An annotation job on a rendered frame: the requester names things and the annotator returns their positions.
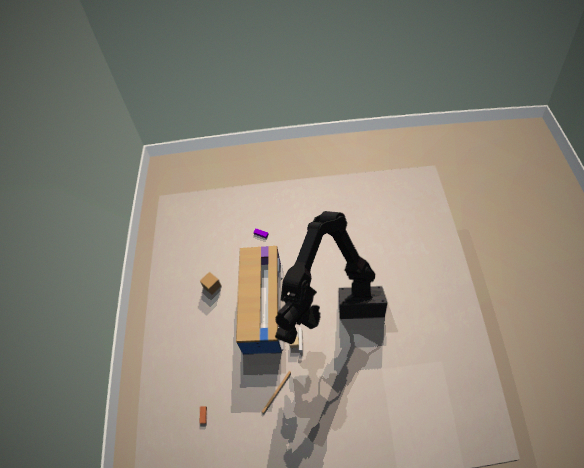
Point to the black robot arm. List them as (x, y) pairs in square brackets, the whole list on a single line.
[(298, 278)]

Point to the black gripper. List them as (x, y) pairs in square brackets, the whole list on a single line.
[(287, 336)]

